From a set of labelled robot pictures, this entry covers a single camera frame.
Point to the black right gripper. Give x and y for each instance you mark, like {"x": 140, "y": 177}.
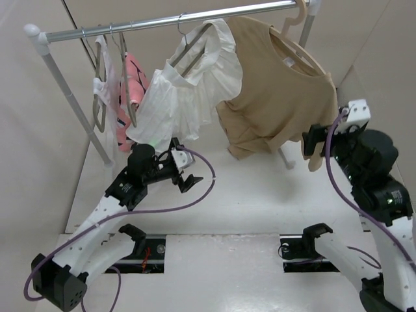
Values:
{"x": 318, "y": 132}

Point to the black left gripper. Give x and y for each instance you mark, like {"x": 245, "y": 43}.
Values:
{"x": 183, "y": 184}

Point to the beige t shirt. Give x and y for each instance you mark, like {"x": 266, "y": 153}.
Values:
{"x": 284, "y": 91}

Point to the beige wooden hanger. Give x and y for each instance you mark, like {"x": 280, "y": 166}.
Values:
{"x": 306, "y": 15}

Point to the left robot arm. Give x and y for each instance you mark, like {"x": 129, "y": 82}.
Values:
{"x": 63, "y": 276}

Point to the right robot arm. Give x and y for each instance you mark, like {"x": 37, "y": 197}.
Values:
{"x": 366, "y": 157}

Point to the grey hanger with blouse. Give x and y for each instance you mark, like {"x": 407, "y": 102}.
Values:
{"x": 188, "y": 47}

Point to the grey hanger with pink garment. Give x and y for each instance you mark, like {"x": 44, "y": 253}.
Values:
{"x": 126, "y": 104}

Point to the pink patterned garment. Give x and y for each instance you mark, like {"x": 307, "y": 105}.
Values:
{"x": 132, "y": 90}

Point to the white tank top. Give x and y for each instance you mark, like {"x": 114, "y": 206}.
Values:
{"x": 110, "y": 89}

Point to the white pleated blouse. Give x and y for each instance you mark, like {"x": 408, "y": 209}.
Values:
{"x": 177, "y": 107}

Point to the silver white clothes rack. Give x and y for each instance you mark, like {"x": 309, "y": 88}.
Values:
{"x": 41, "y": 40}

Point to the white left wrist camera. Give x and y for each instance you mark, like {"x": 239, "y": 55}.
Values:
{"x": 183, "y": 159}

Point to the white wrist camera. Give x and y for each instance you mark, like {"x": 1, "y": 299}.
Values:
{"x": 183, "y": 159}
{"x": 357, "y": 117}

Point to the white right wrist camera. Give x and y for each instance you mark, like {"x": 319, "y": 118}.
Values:
{"x": 357, "y": 117}

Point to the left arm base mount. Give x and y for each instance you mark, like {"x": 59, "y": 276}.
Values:
{"x": 146, "y": 256}

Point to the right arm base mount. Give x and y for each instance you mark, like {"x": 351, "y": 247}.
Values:
{"x": 298, "y": 251}

